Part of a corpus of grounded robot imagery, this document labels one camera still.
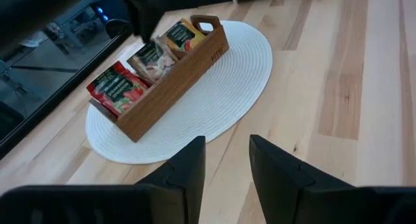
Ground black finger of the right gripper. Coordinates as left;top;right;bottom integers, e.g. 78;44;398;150
129;3;165;43

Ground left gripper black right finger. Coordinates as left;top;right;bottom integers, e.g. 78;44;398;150
248;134;416;224

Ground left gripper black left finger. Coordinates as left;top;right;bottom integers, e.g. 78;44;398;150
0;135;207;224

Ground wooden tea organizer box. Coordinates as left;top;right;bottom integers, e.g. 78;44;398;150
88;14;230;143

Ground computer tower blue lights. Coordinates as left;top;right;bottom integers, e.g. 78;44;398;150
92;0;131;27

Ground grey desk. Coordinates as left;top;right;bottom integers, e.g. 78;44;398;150
48;0;111;49

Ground white round woven placemat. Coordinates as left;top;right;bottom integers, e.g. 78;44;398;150
84;20;273;165

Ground black arched bracket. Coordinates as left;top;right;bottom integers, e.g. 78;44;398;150
105;18;133;40

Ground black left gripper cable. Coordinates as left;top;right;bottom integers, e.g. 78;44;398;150
0;0;87;53

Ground black table frame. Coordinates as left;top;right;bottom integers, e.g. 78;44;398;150
0;0;293;160

